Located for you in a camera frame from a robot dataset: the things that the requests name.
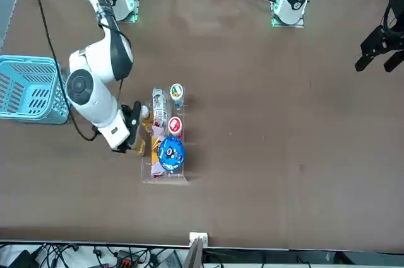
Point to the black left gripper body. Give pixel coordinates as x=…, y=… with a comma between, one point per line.
x=398, y=19

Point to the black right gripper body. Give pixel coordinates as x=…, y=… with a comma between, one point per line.
x=123, y=147

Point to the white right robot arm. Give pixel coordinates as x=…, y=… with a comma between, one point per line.
x=94, y=101

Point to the clear acrylic stepped shelf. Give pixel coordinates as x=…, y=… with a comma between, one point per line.
x=176, y=176

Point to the light blue plastic basket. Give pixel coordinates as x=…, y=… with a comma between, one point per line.
x=19, y=113

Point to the pink snack packet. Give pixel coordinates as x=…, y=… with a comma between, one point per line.
x=156, y=160

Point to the blue instant noodle cup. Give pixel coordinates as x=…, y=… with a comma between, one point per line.
x=172, y=153

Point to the red lidded white cup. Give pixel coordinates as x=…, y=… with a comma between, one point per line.
x=175, y=124

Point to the green lidded white cup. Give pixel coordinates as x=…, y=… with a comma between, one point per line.
x=176, y=91

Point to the red and black plug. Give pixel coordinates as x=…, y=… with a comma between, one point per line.
x=123, y=258

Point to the black power adapter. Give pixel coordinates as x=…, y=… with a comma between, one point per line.
x=22, y=260

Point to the white post bracket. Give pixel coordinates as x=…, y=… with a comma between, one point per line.
x=202, y=236

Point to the aluminium profile post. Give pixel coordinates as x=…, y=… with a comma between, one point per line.
x=193, y=255

